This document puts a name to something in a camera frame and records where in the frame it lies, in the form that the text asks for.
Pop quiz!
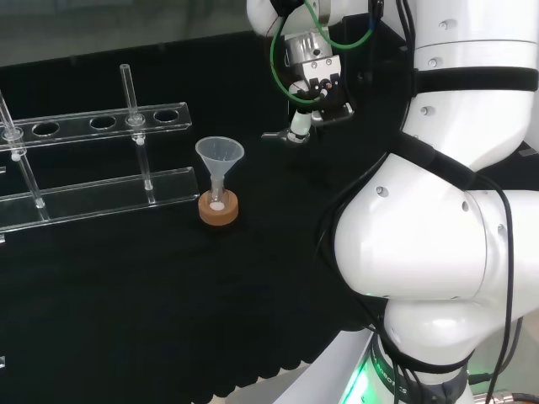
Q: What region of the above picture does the brown cork ring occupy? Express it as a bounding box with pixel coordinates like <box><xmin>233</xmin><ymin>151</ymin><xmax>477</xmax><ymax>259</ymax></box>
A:
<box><xmin>198</xmin><ymin>189</ymin><xmax>240</xmax><ymax>226</ymax></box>

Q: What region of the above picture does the green cable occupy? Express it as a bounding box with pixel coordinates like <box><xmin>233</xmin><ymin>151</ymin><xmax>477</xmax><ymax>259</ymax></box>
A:
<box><xmin>269</xmin><ymin>0</ymin><xmax>376</xmax><ymax>104</ymax></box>

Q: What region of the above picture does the black cable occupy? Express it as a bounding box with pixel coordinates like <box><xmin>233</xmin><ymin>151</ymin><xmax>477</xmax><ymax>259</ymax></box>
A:
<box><xmin>474</xmin><ymin>171</ymin><xmax>525</xmax><ymax>404</ymax></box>

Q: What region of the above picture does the black bench cloth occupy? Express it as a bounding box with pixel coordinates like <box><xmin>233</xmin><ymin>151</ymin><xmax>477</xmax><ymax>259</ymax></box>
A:
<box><xmin>0</xmin><ymin>29</ymin><xmax>539</xmax><ymax>404</ymax></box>

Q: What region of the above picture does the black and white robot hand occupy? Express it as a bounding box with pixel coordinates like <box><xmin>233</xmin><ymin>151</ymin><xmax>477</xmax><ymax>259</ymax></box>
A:
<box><xmin>288</xmin><ymin>54</ymin><xmax>355</xmax><ymax>132</ymax></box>

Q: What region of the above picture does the clear acrylic funnel stand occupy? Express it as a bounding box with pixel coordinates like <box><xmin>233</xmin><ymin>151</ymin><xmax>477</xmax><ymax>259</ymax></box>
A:
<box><xmin>0</xmin><ymin>62</ymin><xmax>201</xmax><ymax>246</ymax></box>

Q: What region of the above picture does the clear plastic funnel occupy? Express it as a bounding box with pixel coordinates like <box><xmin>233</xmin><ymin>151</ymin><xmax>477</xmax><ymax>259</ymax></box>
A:
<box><xmin>194</xmin><ymin>136</ymin><xmax>246</xmax><ymax>204</ymax></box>

